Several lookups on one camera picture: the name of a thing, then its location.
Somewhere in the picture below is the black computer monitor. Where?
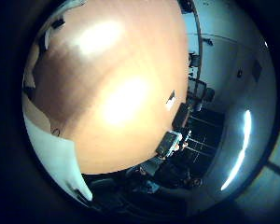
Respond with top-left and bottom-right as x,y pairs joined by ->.
171,102 -> 191,131
155,130 -> 183,159

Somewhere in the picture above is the small black white block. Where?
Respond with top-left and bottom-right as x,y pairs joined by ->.
165,90 -> 177,112

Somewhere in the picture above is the ceiling light strip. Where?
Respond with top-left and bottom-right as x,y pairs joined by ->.
219,108 -> 253,192

